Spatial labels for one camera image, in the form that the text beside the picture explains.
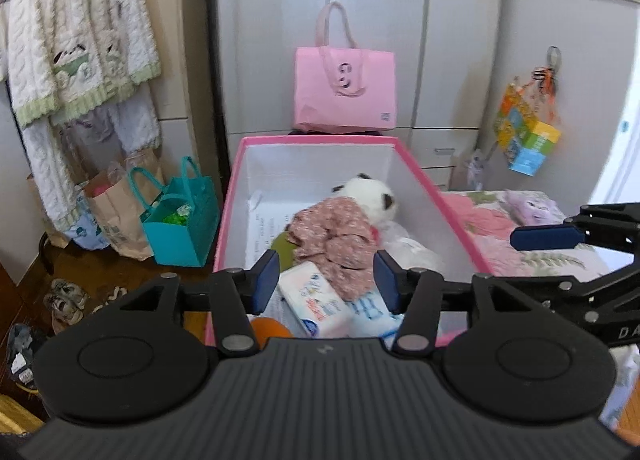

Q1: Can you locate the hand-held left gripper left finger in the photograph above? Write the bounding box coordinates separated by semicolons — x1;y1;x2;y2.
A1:
120;250;280;356

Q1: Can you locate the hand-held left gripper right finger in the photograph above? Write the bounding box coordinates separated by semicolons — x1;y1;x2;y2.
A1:
374;250;548;355

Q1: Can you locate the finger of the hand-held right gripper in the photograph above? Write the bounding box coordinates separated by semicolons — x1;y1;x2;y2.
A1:
500;260;640;327
510;204;640;253

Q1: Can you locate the green makeup sponge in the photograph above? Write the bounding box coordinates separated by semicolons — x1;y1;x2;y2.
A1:
270;232;297;271

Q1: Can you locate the large blue tissue pack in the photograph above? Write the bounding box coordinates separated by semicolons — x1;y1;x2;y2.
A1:
344;290;407;337

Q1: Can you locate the orange makeup sponge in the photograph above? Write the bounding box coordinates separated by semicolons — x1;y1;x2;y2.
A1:
250;317;294;341

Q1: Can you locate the small white tissue pack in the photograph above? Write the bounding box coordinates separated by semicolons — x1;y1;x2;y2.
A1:
277;261;352;339

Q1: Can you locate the pink floral cloth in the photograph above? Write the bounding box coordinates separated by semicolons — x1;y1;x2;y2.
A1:
286;196;382;301

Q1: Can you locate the pink cardboard box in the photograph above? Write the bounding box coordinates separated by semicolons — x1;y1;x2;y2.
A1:
204;135;495;341

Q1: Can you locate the purple plush toy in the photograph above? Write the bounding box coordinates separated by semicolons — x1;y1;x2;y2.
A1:
504;189;567;227

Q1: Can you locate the white and brown plush toy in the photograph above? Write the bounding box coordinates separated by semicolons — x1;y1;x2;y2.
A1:
331;174;401;231

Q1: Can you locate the teal handbag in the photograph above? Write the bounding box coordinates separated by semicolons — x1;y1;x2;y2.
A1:
128;156;222;269

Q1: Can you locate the colourful hanging bag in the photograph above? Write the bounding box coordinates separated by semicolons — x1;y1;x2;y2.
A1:
492;81;562;177

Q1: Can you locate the brown paper bag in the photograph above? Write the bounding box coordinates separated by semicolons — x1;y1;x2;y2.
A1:
81;159;167;261

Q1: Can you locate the white door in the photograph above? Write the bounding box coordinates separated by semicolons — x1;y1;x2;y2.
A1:
587;0;640;213

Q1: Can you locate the blue and white plastic bag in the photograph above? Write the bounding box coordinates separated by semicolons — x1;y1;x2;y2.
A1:
62;184;112;251

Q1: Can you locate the pink tote bag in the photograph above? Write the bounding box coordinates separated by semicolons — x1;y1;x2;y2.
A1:
293;2;397;133

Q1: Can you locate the light grey garment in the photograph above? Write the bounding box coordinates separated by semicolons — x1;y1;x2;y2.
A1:
59;88;162;157

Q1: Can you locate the dark sneaker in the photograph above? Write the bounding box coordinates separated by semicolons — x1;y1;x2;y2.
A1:
6;323;49;395

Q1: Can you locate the cream knitted cardigan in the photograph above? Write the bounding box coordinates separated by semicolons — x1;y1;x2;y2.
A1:
0;0;163;233

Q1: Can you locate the orange hanging strap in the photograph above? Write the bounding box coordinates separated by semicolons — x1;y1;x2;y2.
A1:
529;46;564;108

